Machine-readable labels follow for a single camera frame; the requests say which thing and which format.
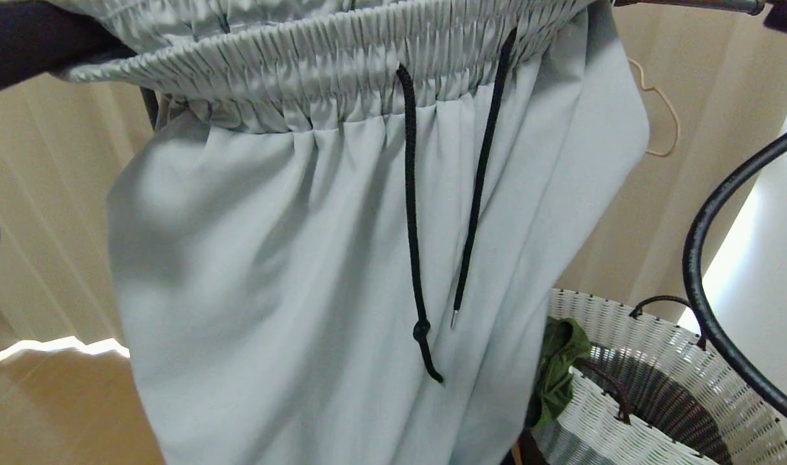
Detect pale grey shorts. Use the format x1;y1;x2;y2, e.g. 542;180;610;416
48;0;651;465

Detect white laundry basket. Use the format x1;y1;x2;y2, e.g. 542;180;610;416
529;289;787;465

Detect pink clothes hanger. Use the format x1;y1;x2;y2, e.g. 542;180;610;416
627;58;681;158

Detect black clothes rack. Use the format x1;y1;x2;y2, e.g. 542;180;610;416
140;0;766;130

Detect green garment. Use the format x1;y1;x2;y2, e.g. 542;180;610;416
529;316;592;428

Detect beige curtain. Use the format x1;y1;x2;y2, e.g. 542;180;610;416
0;0;787;353

